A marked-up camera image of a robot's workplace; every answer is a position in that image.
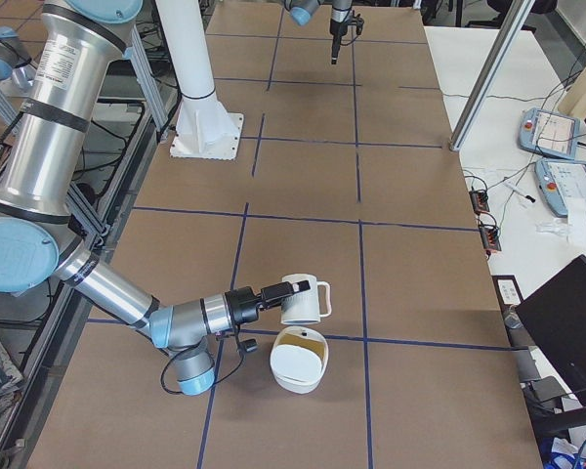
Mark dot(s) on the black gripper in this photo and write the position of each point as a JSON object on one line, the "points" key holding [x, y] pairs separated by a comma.
{"points": [[337, 19], [241, 305]]}

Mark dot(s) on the white mug with handle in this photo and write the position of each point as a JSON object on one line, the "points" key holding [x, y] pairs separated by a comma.
{"points": [[304, 307]]}

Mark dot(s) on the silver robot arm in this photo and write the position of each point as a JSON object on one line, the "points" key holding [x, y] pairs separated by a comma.
{"points": [[302, 11], [36, 243]]}

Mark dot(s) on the white oval bin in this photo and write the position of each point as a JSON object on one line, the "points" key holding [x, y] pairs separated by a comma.
{"points": [[299, 359]]}

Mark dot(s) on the far orange black adapter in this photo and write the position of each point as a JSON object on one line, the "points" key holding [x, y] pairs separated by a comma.
{"points": [[479, 200]]}

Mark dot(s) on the orange black adapter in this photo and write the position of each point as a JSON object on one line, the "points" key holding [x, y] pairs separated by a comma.
{"points": [[490, 238], [479, 200]]}

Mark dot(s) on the black marker pen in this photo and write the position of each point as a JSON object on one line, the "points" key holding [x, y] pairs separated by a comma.
{"points": [[522, 194]]}

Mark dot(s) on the near orange black adapter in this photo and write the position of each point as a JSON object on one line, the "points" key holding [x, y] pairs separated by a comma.
{"points": [[490, 238]]}

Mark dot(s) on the far teach pendant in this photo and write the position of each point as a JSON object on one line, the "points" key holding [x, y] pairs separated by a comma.
{"points": [[549, 133]]}

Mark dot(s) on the teach pendant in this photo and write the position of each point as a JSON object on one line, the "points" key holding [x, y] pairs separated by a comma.
{"points": [[559, 180], [549, 133]]}

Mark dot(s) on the white label card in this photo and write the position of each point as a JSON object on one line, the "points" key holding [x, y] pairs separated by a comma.
{"points": [[509, 292]]}

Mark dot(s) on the near teach pendant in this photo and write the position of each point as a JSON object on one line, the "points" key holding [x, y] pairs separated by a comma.
{"points": [[559, 180]]}

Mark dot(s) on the black laptop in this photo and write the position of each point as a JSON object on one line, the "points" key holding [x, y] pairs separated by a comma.
{"points": [[554, 316]]}

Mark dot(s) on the white paper slip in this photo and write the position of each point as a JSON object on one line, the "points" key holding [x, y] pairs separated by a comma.
{"points": [[576, 221]]}

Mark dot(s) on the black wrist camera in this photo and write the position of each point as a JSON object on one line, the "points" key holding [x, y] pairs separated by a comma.
{"points": [[356, 22], [247, 346]]}

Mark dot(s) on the aluminium frame post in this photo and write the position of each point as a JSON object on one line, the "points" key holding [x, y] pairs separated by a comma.
{"points": [[501, 46]]}

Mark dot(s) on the aluminium frame rack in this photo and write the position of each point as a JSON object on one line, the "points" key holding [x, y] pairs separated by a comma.
{"points": [[40, 326]]}

